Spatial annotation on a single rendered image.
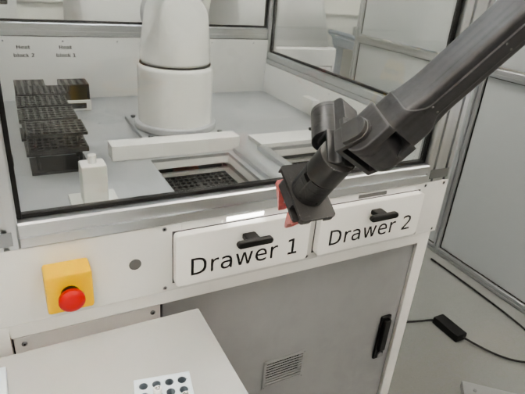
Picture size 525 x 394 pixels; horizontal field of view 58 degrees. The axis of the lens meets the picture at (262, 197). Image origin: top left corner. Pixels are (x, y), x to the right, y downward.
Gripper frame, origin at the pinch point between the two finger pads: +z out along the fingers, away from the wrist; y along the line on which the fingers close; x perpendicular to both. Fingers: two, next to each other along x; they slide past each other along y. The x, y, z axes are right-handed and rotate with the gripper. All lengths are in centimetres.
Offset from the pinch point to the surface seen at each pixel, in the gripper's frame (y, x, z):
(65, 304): -4.4, 37.0, 10.3
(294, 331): -14.6, -13.6, 38.3
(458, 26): 28, -44, -19
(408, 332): -21, -101, 106
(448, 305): -15, -133, 110
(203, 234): 2.9, 12.2, 9.7
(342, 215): 2.2, -19.5, 10.5
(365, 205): 3.1, -25.3, 9.2
